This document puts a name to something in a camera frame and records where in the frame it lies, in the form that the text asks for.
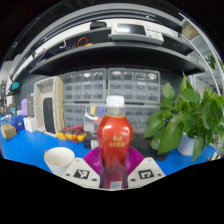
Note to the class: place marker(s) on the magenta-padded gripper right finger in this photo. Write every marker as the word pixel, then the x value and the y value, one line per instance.
pixel 148 173

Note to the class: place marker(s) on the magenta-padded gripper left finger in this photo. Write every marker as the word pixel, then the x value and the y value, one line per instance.
pixel 78 173

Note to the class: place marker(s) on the red drink bottle white cap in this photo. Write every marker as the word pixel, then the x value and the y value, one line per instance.
pixel 115 140

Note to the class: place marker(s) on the black case with white label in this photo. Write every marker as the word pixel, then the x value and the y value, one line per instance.
pixel 141 146

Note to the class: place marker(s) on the yellow clamp meter red leads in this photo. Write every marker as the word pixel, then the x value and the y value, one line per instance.
pixel 71 136

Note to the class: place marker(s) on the green potted plant white pot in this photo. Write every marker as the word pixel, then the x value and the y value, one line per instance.
pixel 180 126

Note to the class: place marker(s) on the black speaker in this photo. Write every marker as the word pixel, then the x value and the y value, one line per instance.
pixel 48 115

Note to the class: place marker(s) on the small white box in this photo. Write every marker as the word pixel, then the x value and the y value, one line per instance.
pixel 30 124

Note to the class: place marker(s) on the white perforated basket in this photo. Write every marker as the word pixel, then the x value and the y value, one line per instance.
pixel 38 106

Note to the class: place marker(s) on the blue box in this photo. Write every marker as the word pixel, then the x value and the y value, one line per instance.
pixel 17 122

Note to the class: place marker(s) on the brown cardboard box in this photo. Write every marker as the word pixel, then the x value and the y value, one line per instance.
pixel 9 131

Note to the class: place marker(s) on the grey box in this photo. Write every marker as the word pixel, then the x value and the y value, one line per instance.
pixel 30 105

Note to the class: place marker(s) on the purple container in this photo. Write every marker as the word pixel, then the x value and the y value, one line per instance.
pixel 24 107

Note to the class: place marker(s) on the dark overhead desk shelf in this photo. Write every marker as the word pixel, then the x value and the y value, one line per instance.
pixel 116 58

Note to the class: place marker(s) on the yellow multimeter with red leads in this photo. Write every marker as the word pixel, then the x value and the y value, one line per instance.
pixel 85 43

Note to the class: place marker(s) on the white shelf unit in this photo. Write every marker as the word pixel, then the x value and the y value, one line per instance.
pixel 203 50

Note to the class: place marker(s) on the white oscilloscope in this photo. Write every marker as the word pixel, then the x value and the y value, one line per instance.
pixel 133 30

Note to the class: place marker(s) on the small black device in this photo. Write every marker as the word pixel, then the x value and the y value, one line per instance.
pixel 98 25

